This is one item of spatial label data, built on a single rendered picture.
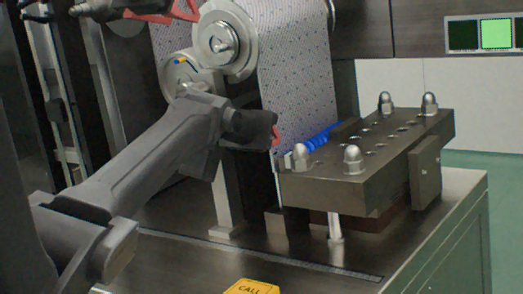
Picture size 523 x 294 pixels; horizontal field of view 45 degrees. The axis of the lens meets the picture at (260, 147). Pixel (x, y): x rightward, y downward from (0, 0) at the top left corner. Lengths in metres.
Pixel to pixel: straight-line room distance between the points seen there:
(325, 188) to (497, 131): 2.87
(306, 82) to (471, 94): 2.68
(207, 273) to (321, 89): 0.43
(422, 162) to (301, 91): 0.25
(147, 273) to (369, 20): 0.66
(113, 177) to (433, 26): 0.78
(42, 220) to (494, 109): 3.38
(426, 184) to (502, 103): 2.64
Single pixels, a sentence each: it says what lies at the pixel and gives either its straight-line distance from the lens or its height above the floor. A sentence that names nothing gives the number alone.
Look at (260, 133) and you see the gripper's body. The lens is 1.03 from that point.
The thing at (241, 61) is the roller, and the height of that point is 1.22.
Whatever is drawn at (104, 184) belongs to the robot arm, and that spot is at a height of 1.20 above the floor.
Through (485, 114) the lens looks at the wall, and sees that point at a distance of 3.84.
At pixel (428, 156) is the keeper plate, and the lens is 1.17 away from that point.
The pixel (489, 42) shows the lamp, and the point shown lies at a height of 1.17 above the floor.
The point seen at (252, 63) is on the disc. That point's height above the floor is 1.21.
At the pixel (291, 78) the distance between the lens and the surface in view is 1.16.
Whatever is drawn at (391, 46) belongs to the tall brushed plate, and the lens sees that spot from 1.31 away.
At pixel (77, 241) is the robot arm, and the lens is 0.58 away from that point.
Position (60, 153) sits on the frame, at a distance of 1.35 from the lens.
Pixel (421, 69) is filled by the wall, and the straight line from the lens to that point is 3.89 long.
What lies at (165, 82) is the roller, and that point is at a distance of 1.23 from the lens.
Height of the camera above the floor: 1.40
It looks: 18 degrees down
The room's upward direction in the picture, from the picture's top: 9 degrees counter-clockwise
